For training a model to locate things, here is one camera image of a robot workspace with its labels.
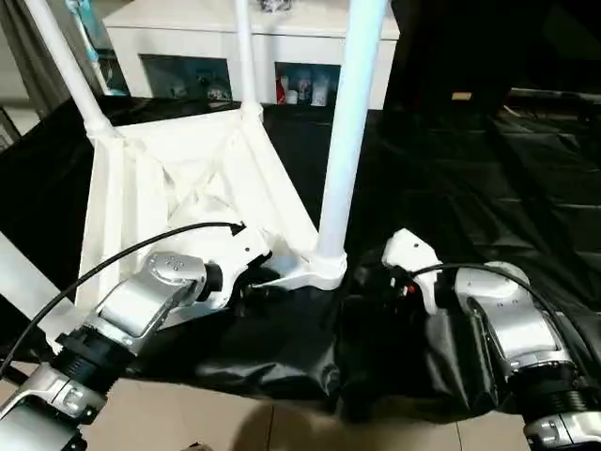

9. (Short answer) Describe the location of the light blue plastic item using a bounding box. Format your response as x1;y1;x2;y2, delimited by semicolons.
64;0;131;97

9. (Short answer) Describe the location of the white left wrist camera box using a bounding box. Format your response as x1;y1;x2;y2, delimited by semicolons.
193;225;274;313

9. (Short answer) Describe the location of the white plastic table top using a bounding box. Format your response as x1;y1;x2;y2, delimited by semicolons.
70;103;349;332

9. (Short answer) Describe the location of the grey curtain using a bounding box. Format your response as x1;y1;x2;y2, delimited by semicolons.
0;0;95;123

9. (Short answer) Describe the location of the white cabinet with glass doors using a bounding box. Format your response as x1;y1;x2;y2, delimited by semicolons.
101;0;401;110

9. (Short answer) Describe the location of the black mat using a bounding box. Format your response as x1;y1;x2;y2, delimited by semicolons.
0;85;601;424

